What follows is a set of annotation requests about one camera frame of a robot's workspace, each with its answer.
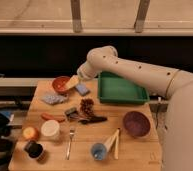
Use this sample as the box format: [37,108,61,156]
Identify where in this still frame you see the silver fork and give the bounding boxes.
[66,129,75,160]

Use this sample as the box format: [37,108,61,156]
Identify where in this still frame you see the purple bowl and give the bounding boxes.
[123,111,151,137]

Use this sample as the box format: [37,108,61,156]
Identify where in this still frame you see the black cup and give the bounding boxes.
[24,140,43,158]

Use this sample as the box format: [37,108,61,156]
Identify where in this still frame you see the pine cone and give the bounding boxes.
[80,98,94,116]

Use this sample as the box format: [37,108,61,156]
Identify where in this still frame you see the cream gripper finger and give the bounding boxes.
[65,75,79,90]

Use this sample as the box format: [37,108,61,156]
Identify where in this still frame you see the blue patterned cloth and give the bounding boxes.
[41,93,68,105]

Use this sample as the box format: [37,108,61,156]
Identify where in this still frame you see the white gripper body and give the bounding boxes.
[77,63,97,80]

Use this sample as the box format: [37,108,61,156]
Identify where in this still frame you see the dark brush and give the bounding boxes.
[78,116,107,125]

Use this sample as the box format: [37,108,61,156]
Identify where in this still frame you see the small dark block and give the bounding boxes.
[65,107,78,121]

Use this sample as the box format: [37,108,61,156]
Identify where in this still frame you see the orange carrot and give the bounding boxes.
[41,113,65,123]

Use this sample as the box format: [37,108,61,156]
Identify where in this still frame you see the wooden tongs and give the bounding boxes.
[104,129,120,159]

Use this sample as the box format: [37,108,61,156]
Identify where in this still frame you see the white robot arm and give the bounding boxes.
[77,46,193,171]

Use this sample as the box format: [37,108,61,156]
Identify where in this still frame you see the white round container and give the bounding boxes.
[41,120,60,140]

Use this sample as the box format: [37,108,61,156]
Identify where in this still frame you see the green plastic tray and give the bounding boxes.
[98,72,150,105]

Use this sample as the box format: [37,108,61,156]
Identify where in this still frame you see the red bowl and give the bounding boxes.
[52,76,70,94]

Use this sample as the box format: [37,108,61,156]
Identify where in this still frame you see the blue cup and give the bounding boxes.
[91,143,107,161]

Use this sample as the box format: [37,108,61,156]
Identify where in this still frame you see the blue sponge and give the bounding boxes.
[75,83,90,96]

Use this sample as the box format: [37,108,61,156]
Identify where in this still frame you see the red yellow apple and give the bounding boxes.
[23,127,39,140]

